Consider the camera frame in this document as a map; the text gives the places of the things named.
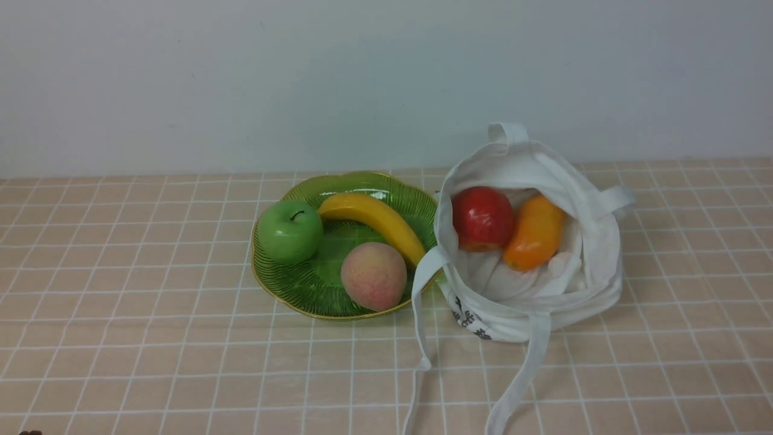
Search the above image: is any yellow banana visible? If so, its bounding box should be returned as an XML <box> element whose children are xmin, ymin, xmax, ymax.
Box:
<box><xmin>318</xmin><ymin>192</ymin><xmax>426</xmax><ymax>267</ymax></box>

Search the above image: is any green apple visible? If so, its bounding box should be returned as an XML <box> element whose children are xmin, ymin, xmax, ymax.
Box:
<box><xmin>257</xmin><ymin>201</ymin><xmax>324</xmax><ymax>265</ymax></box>

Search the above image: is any green glass leaf plate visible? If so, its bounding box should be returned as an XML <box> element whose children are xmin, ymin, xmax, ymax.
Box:
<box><xmin>252</xmin><ymin>171</ymin><xmax>437</xmax><ymax>320</ymax></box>

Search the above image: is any pink peach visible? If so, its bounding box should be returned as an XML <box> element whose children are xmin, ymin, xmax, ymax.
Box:
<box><xmin>341</xmin><ymin>242</ymin><xmax>408</xmax><ymax>312</ymax></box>

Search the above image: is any red apple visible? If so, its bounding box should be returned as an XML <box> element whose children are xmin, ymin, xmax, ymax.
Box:
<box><xmin>452</xmin><ymin>185</ymin><xmax>515</xmax><ymax>253</ymax></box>

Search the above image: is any white cloth tote bag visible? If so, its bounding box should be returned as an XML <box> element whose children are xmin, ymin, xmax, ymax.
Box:
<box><xmin>403</xmin><ymin>123</ymin><xmax>635</xmax><ymax>434</ymax></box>

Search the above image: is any orange yellow mango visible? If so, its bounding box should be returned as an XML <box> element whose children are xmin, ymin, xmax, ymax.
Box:
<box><xmin>502</xmin><ymin>193</ymin><xmax>566</xmax><ymax>272</ymax></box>

